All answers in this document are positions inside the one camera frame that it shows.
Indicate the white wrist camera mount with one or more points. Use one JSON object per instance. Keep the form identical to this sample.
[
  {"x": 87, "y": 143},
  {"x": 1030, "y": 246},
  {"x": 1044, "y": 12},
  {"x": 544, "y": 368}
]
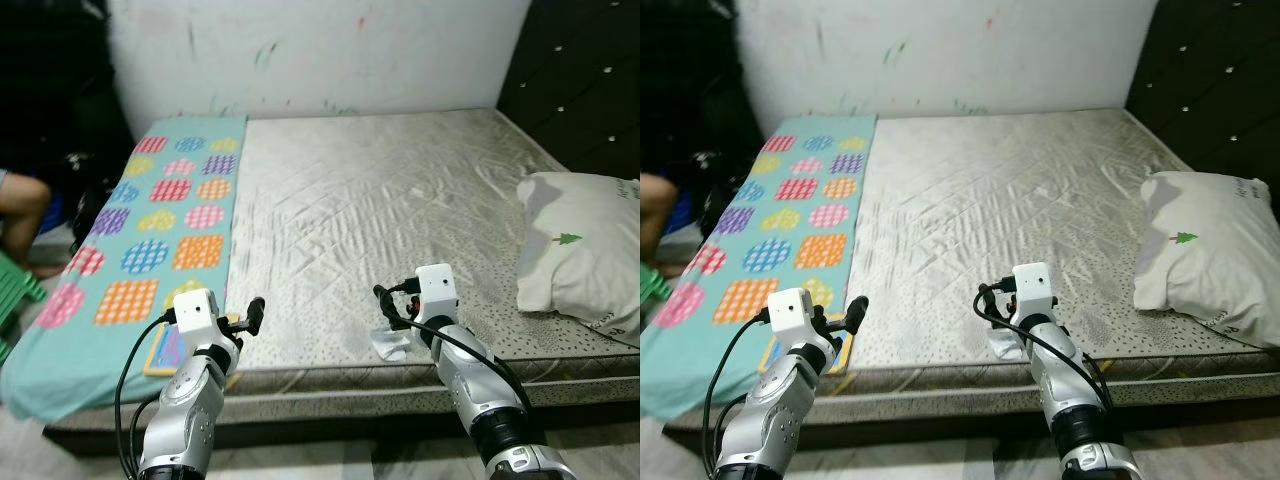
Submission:
[
  {"x": 197, "y": 312},
  {"x": 788, "y": 312},
  {"x": 1032, "y": 288},
  {"x": 437, "y": 290}
]

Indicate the teal blanket with colourful patches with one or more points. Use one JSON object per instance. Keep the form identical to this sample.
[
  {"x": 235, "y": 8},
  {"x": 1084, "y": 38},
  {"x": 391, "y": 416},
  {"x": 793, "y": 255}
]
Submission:
[
  {"x": 780, "y": 210},
  {"x": 150, "y": 210}
]

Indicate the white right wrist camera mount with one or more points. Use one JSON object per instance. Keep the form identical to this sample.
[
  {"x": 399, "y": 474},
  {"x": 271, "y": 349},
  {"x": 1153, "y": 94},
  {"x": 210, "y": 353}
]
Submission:
[
  {"x": 437, "y": 290},
  {"x": 1032, "y": 288}
]

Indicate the black bag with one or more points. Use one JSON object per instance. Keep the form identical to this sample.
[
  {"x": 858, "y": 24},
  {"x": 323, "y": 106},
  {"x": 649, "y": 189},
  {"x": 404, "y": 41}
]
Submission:
[
  {"x": 85, "y": 200},
  {"x": 712, "y": 195}
]

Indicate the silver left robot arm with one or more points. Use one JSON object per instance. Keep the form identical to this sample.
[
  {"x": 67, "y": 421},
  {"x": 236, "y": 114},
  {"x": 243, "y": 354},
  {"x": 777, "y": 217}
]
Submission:
[
  {"x": 180, "y": 420},
  {"x": 770, "y": 420}
]

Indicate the black tufted headboard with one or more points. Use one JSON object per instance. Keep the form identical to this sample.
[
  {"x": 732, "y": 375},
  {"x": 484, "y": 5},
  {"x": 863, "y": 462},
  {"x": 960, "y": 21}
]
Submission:
[
  {"x": 1210, "y": 80},
  {"x": 580, "y": 80}
]

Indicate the person's bare leg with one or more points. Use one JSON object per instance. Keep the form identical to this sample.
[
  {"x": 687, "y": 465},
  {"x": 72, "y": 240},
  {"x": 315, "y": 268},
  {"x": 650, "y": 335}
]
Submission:
[
  {"x": 655, "y": 205},
  {"x": 20, "y": 210}
]

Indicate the white pillow with tree print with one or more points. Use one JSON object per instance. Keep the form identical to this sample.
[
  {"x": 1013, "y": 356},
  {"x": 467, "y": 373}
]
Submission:
[
  {"x": 590, "y": 275},
  {"x": 1210, "y": 275}
]

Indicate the grey bed base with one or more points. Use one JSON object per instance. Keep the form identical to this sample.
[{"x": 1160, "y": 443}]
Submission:
[
  {"x": 950, "y": 405},
  {"x": 350, "y": 410}
]

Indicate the green plastic stool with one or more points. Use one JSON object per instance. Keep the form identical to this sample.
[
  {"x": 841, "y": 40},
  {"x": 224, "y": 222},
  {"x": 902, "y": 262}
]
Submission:
[
  {"x": 15, "y": 290},
  {"x": 652, "y": 285}
]

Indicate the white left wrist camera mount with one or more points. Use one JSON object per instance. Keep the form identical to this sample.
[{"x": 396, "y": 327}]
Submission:
[
  {"x": 197, "y": 312},
  {"x": 788, "y": 312}
]

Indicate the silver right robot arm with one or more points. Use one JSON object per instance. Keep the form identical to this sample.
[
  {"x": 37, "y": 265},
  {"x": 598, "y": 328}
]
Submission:
[
  {"x": 1075, "y": 400},
  {"x": 480, "y": 400}
]

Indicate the white paper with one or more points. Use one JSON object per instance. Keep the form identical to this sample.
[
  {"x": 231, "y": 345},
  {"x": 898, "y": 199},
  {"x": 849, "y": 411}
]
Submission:
[
  {"x": 1008, "y": 345},
  {"x": 390, "y": 345}
]

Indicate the grey quilted mattress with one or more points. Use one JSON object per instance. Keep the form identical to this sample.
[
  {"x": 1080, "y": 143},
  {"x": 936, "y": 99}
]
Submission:
[
  {"x": 1000, "y": 220},
  {"x": 380, "y": 220}
]

